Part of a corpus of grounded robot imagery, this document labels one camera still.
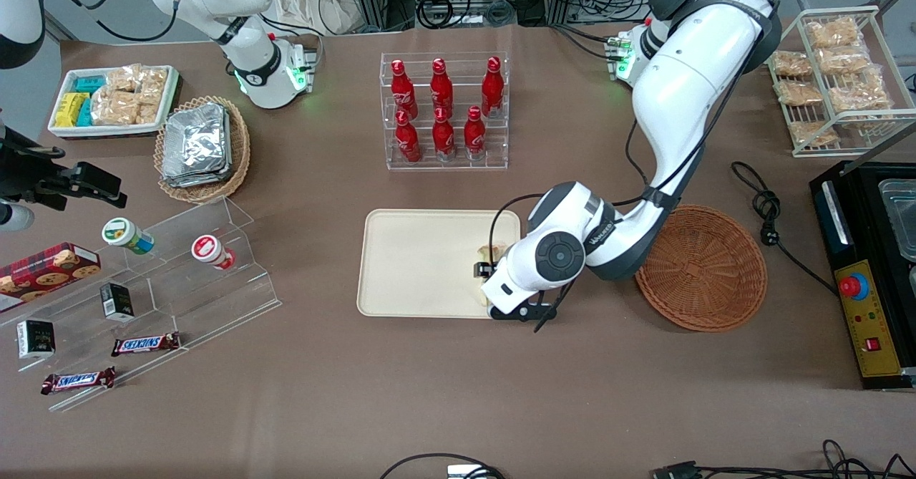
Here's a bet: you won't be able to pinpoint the stack of silver foil packs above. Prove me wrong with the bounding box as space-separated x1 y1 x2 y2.
160 102 234 188

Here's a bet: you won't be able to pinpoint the black tangled cables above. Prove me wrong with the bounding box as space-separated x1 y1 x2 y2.
698 439 916 479

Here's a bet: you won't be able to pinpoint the clear plastic container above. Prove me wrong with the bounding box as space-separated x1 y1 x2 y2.
878 178 916 263

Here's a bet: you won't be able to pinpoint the white wire rack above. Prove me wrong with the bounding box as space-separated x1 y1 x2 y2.
767 5 916 159

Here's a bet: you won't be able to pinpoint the black cable connector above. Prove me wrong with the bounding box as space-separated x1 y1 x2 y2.
651 460 700 479

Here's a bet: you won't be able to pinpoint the clear acrylic bottle rack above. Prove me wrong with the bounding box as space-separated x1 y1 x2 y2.
379 52 510 172

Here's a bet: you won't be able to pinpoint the yellow snack packet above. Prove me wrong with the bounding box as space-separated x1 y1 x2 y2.
55 92 89 128

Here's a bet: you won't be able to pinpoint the black power cable with plug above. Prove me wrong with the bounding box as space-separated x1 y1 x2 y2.
730 160 839 298

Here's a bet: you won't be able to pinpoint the triangular sandwich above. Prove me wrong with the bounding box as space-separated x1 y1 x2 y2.
475 241 511 305

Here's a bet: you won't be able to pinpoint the green lid snack cup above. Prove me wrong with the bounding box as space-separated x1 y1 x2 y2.
101 217 156 256

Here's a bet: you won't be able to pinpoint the black looped cable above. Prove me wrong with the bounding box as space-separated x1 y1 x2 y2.
379 453 506 479

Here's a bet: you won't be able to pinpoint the cream plastic tray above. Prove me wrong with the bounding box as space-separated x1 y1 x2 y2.
356 209 523 320

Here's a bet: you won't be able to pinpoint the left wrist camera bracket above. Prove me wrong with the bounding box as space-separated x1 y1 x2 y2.
487 296 558 324

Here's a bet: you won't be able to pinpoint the clear acrylic stepped shelf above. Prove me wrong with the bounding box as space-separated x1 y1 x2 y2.
0 196 282 414

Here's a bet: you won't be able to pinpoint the red lid snack cup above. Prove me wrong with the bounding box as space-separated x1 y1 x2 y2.
190 234 237 271

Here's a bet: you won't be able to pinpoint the black machine with yellow panel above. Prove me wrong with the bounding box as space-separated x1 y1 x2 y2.
810 160 916 392

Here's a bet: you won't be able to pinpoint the red cola bottle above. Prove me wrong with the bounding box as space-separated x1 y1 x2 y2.
430 57 454 115
390 59 419 120
432 107 457 163
480 57 505 119
463 105 487 162
395 110 422 164

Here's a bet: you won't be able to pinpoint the black arm base cables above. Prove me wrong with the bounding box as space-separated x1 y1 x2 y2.
258 12 325 72
550 22 618 62

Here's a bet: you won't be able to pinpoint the Snickers chocolate bar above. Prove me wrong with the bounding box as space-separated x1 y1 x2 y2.
41 367 117 396
111 332 182 358

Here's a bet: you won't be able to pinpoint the black right arm base cables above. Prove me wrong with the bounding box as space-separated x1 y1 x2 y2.
258 12 325 72

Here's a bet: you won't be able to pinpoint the bagged fried snack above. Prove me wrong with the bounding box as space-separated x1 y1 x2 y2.
828 67 892 115
773 50 814 78
787 120 840 147
775 79 824 107
806 16 862 49
816 45 871 76

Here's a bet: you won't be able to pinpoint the round brown wicker basket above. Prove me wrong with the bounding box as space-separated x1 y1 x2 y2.
635 205 769 333

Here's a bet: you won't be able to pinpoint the white rectangular snack tray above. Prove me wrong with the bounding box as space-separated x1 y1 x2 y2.
47 65 180 140

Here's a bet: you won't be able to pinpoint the small black carton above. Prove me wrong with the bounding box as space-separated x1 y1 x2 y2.
16 319 57 361
99 282 136 323

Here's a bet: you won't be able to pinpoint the red cookie box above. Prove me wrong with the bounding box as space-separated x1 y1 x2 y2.
0 242 102 314

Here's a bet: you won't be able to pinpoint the black left arm base cables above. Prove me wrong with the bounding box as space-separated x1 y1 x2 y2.
550 22 618 62

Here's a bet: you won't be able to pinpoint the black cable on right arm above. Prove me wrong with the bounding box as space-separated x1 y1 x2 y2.
44 0 181 44

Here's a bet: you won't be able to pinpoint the oval light wicker basket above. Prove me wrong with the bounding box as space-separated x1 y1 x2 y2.
154 96 252 204

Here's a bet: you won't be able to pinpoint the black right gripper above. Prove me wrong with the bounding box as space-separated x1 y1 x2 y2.
0 127 129 209

